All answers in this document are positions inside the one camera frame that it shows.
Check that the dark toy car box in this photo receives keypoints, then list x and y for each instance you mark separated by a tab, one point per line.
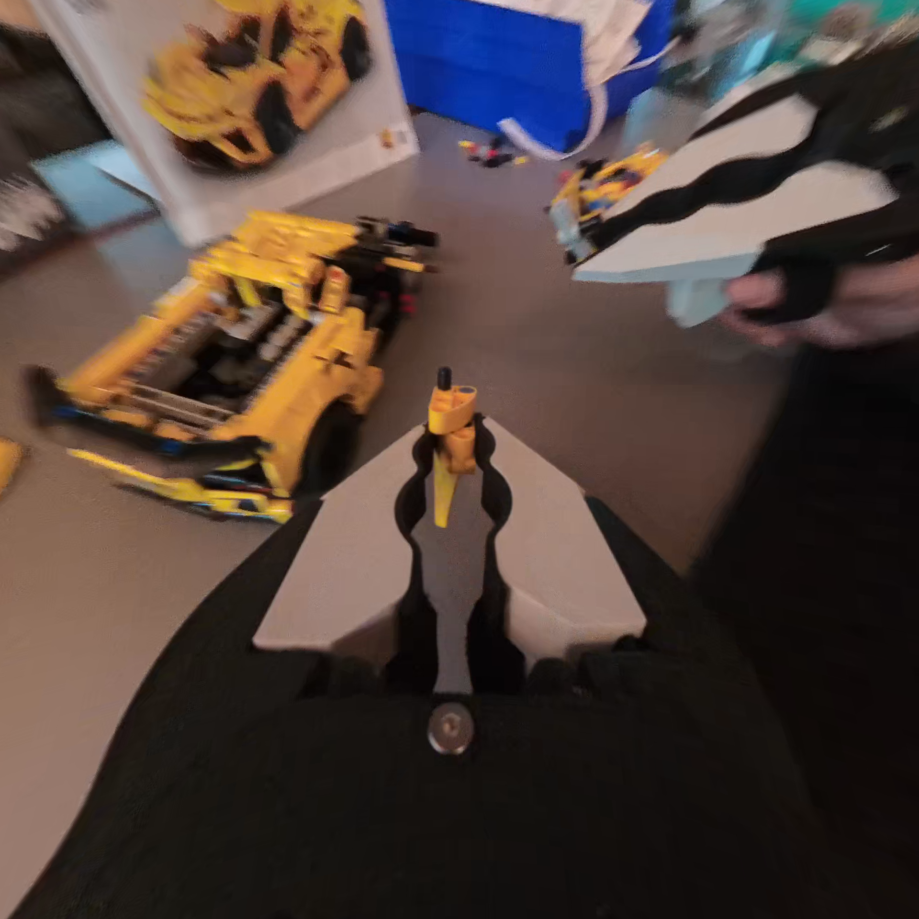
50	93

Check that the scattered small bricks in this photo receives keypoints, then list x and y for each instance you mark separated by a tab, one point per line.
492	152

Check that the grey desk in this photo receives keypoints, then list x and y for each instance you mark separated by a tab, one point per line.
574	402

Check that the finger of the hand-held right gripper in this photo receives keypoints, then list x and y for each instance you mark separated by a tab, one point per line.
718	237
747	136

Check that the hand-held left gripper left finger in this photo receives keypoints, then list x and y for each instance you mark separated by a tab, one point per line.
337	567

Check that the yellow toy brick car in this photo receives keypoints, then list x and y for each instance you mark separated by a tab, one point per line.
237	359

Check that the person's right hand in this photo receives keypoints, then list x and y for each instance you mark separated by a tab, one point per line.
876	301

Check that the white paper bag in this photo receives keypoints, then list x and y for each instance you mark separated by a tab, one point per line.
610	36

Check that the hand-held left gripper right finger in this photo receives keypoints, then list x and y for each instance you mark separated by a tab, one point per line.
567	567

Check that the pile of loose bricks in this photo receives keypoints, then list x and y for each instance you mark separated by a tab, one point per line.
603	187

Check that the yellow brick panel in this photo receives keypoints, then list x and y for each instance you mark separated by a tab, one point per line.
8	463

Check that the white instruction booklet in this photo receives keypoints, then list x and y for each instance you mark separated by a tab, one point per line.
344	143

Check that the person's fleece-lined black jacket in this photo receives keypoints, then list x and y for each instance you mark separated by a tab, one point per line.
825	574

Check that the small yellow brick assembly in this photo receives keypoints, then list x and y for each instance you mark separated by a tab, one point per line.
452	423

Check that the blue bag with paper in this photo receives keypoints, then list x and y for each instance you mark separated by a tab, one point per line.
488	64

